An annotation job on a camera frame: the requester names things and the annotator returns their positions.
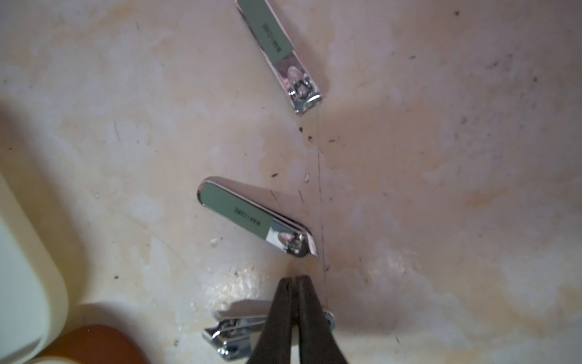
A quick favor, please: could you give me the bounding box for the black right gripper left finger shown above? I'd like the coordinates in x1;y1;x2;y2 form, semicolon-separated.
247;278;296;364

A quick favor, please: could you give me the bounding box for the cream nail kit case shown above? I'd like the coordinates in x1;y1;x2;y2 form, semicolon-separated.
0;173;152;364

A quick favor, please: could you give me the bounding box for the small metal nail clipper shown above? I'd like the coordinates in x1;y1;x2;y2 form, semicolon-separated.
203;300;335;361

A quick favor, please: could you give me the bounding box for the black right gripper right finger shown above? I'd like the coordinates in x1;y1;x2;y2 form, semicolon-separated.
296;275;347;364

